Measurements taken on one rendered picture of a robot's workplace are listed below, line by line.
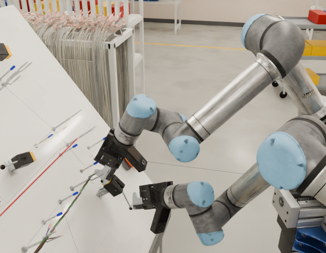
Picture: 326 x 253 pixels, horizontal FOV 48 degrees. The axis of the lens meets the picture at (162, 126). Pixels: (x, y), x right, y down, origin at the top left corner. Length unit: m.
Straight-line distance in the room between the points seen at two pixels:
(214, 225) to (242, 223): 1.79
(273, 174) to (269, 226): 2.11
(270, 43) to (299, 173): 0.38
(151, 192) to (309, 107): 0.59
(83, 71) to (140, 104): 0.97
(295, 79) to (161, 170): 2.33
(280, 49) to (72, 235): 0.80
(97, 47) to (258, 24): 0.97
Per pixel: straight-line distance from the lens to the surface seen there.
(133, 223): 1.41
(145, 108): 1.02
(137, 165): 1.17
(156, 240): 1.48
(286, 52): 1.00
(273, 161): 0.82
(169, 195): 1.14
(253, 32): 1.11
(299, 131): 0.85
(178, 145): 0.95
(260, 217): 2.99
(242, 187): 1.11
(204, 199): 1.06
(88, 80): 1.97
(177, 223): 2.84
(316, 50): 5.11
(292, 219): 1.34
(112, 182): 1.26
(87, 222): 1.25
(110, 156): 1.16
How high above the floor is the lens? 1.91
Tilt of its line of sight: 27 degrees down
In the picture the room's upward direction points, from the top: straight up
